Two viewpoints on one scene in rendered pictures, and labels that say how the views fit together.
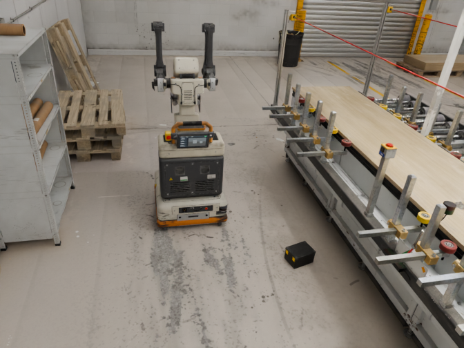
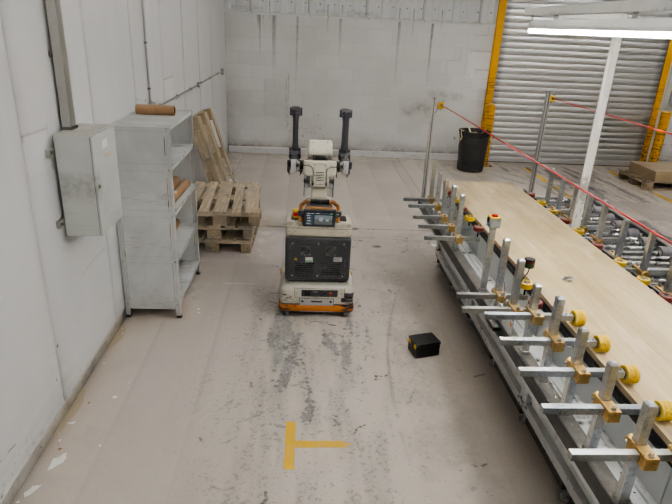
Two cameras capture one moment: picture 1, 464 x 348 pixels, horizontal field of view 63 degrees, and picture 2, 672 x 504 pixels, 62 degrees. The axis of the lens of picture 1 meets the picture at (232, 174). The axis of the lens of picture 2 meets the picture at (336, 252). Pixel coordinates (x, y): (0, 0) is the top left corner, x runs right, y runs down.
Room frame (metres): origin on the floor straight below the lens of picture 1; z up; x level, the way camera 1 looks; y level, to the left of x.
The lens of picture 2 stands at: (-1.39, -0.56, 2.29)
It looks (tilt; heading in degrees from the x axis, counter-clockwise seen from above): 22 degrees down; 10
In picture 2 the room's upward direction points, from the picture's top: 3 degrees clockwise
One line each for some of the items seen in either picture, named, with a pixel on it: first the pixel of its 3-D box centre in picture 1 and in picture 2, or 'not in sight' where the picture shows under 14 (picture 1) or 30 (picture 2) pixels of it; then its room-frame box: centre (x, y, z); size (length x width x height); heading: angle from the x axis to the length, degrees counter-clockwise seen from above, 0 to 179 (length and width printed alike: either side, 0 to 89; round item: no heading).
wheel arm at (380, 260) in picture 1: (413, 257); (499, 310); (1.52, -0.99, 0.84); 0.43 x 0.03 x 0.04; 104
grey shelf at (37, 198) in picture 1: (23, 138); (160, 210); (2.70, 1.70, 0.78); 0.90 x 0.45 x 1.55; 14
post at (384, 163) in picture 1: (376, 186); (487, 259); (2.08, -0.94, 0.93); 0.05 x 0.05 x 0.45; 14
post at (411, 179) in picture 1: (400, 210); (500, 275); (1.83, -1.00, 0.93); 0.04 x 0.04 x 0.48; 14
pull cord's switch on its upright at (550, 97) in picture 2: (375, 56); (540, 149); (4.34, -1.51, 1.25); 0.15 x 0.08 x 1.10; 14
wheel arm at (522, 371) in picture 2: not in sight; (575, 371); (0.81, -1.24, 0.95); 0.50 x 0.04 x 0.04; 104
